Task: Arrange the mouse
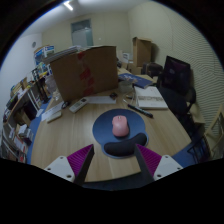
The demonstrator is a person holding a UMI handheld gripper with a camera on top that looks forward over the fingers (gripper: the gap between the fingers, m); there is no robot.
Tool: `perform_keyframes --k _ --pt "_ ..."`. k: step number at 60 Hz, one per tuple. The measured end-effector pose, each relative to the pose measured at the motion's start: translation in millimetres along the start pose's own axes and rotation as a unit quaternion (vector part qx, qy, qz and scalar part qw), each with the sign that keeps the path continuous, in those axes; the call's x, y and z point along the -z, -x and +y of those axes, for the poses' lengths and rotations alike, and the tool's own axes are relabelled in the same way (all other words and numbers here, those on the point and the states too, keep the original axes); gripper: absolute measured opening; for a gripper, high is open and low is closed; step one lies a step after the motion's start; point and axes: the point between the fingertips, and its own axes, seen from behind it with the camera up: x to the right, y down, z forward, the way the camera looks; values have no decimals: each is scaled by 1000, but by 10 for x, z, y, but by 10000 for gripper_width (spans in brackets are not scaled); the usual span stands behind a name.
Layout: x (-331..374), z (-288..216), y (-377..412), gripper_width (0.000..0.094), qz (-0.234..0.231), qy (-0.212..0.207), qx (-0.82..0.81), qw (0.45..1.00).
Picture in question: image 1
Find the white glass-door shelf unit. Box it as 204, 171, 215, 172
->
33, 44, 56, 76

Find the long wooden side desk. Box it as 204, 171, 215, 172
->
4, 78, 48, 118

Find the black office chair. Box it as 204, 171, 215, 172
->
156, 55, 198, 118

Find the white paper sheet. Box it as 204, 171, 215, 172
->
40, 100, 66, 122

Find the clear plastic jug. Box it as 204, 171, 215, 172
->
44, 74, 63, 99

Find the tall open cardboard box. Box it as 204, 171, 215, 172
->
132, 36, 154, 68

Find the white open book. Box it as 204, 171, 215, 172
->
134, 85, 169, 110

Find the black tall stand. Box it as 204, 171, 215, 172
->
31, 68, 49, 103

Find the black marker pen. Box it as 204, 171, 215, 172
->
127, 103, 154, 119

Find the blue mouse pad with wrist rest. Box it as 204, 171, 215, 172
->
92, 108, 150, 159

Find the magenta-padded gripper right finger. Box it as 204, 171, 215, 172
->
133, 143, 184, 186

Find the dark bag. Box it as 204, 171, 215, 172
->
141, 62, 164, 79

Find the pink computer mouse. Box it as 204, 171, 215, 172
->
111, 115, 130, 138

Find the white flat board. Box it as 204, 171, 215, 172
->
84, 95, 117, 105

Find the ceiling tube light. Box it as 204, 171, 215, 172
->
63, 0, 74, 12

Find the clear plastic cup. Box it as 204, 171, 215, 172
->
118, 79, 134, 94

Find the large brown cardboard box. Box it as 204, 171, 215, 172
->
49, 45, 120, 103

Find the low shelf with books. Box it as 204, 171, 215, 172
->
0, 123, 34, 164

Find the white remote control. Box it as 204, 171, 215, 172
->
68, 97, 89, 114

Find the pale door with window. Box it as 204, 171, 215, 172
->
70, 18, 94, 48

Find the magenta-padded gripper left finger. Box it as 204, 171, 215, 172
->
44, 143, 96, 187

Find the blue book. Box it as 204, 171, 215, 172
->
118, 73, 154, 90

